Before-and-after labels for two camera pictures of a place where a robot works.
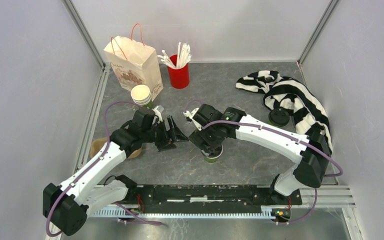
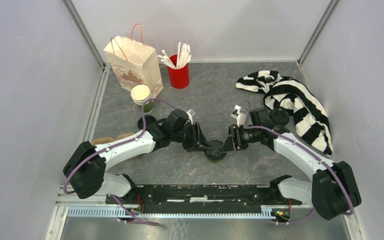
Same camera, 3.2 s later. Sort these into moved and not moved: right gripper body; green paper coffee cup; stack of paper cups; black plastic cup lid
Moved: right gripper body
Not moved: black plastic cup lid; stack of paper cups; green paper coffee cup
